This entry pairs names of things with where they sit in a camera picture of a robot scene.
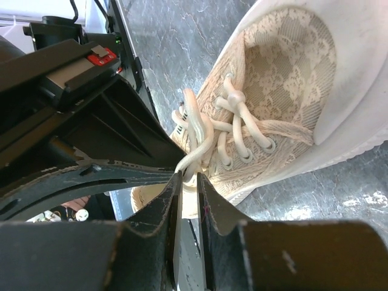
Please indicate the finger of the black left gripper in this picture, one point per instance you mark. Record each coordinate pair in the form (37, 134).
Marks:
(108, 120)
(50, 187)

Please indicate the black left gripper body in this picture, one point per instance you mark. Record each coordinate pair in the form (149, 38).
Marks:
(63, 70)

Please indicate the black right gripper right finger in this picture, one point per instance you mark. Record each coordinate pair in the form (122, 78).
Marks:
(239, 253)

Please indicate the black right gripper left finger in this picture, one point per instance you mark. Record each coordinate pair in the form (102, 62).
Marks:
(140, 253)

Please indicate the beige lace shoe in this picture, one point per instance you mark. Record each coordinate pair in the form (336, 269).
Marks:
(314, 74)

